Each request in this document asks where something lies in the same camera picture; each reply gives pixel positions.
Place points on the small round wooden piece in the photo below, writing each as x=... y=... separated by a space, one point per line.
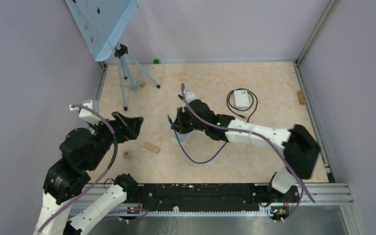
x=127 y=154

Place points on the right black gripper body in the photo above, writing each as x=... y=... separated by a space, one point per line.
x=186 y=125

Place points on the wooden block near left arm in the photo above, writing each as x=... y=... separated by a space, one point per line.
x=151 y=147

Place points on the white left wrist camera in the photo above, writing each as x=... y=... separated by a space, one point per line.
x=86 y=115

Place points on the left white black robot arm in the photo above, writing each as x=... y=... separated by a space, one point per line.
x=67 y=180

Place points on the grey network switch box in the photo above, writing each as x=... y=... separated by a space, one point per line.
x=182 y=138

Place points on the blue perforated metal panel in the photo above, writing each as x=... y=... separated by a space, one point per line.
x=102 y=23

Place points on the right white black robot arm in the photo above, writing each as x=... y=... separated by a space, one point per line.
x=296 y=147

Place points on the wooden block at right edge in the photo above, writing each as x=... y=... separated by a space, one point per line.
x=301 y=97

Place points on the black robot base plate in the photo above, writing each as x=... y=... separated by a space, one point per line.
x=235 y=197

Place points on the white power adapter box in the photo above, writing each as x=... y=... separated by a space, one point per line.
x=241 y=99

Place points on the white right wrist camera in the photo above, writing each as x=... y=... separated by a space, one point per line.
x=190 y=96

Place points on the white slotted cable duct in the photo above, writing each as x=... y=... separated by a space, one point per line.
x=122 y=212

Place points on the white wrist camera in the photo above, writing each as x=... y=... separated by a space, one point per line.
x=190 y=96
x=86 y=115

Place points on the blue tripod stand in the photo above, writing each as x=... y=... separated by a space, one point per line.
x=126 y=78

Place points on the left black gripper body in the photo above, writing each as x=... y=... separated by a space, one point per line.
x=104 y=134

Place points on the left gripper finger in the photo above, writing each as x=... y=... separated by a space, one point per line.
x=133 y=123
x=129 y=134

